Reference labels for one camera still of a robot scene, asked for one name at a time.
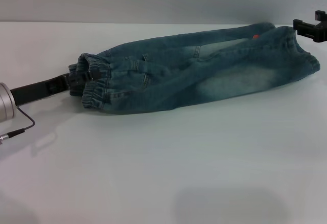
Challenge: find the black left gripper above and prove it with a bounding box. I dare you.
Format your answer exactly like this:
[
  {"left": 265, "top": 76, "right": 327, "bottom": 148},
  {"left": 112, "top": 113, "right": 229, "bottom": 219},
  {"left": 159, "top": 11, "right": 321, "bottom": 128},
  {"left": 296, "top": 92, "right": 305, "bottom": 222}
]
[{"left": 11, "top": 64, "right": 101, "bottom": 106}]

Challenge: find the blue denim shorts basketball print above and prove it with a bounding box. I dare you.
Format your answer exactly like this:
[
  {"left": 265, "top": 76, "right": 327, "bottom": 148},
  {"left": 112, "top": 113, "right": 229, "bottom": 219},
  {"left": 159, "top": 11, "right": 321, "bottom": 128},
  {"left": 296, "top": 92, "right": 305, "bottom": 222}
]
[{"left": 68, "top": 21, "right": 321, "bottom": 112}]

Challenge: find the metal plug of left cable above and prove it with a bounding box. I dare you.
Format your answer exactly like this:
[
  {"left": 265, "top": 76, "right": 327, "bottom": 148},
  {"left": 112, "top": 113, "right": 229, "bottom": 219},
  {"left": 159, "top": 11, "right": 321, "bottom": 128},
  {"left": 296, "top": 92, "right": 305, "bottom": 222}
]
[{"left": 0, "top": 128, "right": 26, "bottom": 145}]

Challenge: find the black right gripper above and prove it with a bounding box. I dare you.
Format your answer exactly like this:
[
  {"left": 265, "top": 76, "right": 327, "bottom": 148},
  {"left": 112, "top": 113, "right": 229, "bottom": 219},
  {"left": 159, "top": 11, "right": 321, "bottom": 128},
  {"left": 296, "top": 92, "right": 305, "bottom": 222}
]
[{"left": 293, "top": 10, "right": 327, "bottom": 43}]

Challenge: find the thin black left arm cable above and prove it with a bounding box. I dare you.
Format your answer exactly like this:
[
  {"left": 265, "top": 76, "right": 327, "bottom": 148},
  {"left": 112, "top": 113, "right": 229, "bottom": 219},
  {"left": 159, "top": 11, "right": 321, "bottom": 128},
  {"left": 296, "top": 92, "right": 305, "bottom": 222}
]
[{"left": 16, "top": 106, "right": 35, "bottom": 133}]

